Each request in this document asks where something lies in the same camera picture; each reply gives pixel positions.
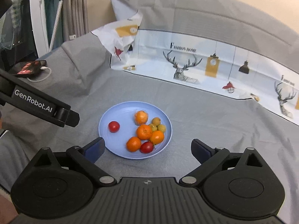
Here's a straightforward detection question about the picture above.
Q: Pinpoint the red cherry tomato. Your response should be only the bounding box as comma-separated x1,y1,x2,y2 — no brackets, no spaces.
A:
108,121,120,133
140,141,155,154

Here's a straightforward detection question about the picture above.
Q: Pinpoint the orange tangerine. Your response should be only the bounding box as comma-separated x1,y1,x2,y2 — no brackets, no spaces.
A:
136,124,152,140
134,110,149,125
126,136,142,152

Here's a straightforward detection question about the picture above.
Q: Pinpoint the orange kumquat fruit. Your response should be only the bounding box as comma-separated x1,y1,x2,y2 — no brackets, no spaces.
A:
149,130,164,145

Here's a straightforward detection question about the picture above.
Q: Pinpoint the green-yellow small fruit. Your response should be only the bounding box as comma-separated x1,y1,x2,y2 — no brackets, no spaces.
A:
157,124,166,133
152,117,161,126
149,123,157,132

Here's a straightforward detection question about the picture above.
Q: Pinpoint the blue round plate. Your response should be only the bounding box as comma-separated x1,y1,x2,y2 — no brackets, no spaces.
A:
98,101,173,160

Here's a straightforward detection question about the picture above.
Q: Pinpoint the black smartphone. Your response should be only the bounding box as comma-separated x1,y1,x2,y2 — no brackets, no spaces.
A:
9,60,47,78

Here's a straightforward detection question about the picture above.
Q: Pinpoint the white deer print cloth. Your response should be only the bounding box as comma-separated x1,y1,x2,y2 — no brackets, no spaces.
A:
92,14,298,123

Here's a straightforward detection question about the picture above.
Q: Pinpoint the grey curtain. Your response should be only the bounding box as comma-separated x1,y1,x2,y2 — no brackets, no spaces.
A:
62,0,89,41

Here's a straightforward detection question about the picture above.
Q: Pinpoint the white braided pole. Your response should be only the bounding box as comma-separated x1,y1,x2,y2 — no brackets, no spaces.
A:
49,0,63,52

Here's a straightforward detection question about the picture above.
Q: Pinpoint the white charging cable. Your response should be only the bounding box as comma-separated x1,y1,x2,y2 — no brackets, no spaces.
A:
27,66,52,83

